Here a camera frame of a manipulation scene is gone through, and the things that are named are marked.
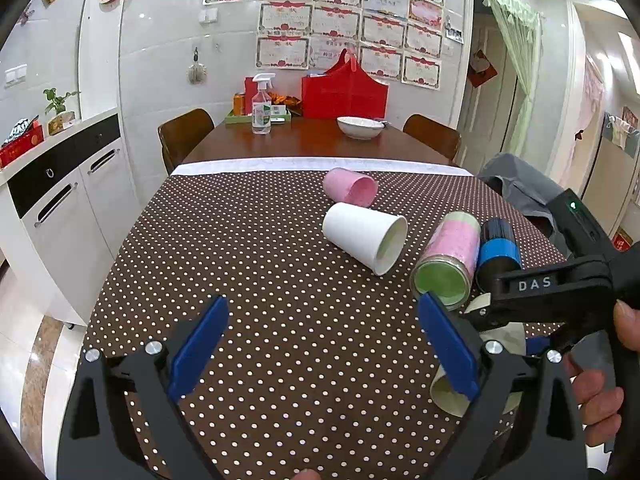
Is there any small green potted plant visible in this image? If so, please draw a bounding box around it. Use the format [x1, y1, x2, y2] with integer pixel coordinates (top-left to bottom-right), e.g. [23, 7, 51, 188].
[43, 88, 79, 136]

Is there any right brown wooden chair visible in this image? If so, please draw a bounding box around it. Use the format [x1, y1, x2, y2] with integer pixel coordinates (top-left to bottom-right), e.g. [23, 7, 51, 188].
[402, 114, 461, 162]

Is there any person's right hand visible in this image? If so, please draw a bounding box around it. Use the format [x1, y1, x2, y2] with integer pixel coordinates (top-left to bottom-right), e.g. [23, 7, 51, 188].
[563, 300, 640, 448]

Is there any pink green glass jar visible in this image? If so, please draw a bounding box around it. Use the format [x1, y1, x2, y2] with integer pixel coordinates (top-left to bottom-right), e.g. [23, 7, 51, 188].
[410, 211, 480, 310]

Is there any grey jacket on chair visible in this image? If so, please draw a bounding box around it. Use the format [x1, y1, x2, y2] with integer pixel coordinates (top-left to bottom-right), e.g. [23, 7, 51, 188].
[477, 153, 573, 258]

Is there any hanging brush on wall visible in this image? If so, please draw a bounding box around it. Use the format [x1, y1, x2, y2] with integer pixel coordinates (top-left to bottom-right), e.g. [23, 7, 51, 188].
[188, 47, 206, 84]

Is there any white paper cup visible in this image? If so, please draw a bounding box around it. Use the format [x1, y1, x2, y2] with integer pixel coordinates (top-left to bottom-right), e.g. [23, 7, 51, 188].
[322, 203, 408, 275]

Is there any person's left hand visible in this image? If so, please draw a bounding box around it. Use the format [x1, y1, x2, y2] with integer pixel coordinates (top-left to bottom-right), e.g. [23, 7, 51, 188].
[292, 469, 321, 480]

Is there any green door curtain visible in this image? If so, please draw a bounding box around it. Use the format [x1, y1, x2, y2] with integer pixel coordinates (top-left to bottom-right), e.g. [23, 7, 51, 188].
[487, 0, 541, 156]

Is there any clear spray bottle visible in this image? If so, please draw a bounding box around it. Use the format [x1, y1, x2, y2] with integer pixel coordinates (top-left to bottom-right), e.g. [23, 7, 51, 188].
[252, 73, 276, 134]

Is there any red box on sideboard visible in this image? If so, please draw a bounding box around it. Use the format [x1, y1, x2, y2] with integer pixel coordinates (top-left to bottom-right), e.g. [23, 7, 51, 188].
[0, 116, 44, 168]

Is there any red box on table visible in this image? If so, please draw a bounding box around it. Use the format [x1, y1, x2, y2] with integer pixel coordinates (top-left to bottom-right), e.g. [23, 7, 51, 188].
[244, 76, 257, 115]

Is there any small pink cup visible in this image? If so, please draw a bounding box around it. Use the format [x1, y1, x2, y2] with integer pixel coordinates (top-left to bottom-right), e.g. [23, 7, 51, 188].
[322, 168, 378, 207]

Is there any green tray with items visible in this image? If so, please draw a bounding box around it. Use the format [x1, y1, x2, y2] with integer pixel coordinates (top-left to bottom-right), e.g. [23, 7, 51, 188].
[224, 110, 292, 125]

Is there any left brown wooden chair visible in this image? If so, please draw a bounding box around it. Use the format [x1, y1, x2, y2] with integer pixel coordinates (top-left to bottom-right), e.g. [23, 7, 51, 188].
[157, 108, 215, 174]

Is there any red gift bag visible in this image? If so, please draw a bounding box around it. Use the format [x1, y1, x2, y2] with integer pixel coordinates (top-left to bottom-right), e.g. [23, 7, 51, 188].
[302, 49, 388, 119]

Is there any brown polka dot tablecloth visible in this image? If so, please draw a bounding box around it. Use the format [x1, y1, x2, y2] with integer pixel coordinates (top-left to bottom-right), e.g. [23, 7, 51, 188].
[84, 171, 561, 479]

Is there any brown wooden chair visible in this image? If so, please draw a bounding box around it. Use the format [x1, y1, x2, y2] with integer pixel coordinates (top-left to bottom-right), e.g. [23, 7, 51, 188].
[157, 108, 215, 174]
[402, 114, 461, 162]

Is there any beige green cup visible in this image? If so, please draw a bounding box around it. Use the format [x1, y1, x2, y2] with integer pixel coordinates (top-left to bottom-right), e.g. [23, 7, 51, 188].
[428, 320, 527, 418]

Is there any white black sideboard cabinet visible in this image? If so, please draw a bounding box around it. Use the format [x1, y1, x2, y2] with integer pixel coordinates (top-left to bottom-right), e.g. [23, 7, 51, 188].
[1, 108, 141, 325]

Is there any white ceramic bowl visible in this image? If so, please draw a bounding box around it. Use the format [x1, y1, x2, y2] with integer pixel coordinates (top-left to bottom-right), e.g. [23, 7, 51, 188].
[336, 116, 385, 140]

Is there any red diamond door decoration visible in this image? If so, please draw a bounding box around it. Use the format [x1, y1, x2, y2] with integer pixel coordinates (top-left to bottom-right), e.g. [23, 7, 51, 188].
[468, 49, 498, 88]

